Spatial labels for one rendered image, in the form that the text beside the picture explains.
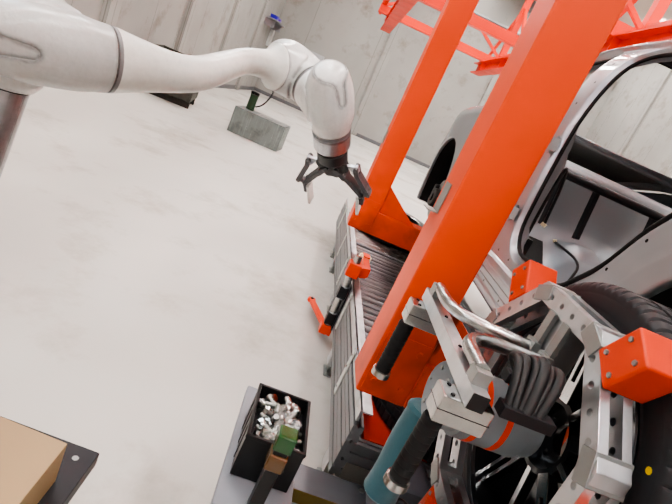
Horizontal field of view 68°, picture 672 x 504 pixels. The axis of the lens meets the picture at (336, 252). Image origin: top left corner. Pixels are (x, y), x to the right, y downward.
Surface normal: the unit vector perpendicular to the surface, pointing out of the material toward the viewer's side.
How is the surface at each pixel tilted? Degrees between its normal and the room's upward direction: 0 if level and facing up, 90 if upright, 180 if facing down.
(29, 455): 4
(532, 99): 90
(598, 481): 90
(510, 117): 90
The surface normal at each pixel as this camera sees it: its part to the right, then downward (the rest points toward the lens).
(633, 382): -0.23, 0.75
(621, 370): -0.92, -0.38
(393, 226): -0.01, 0.31
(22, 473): 0.43, -0.83
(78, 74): 0.44, 0.80
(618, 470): 0.28, -0.40
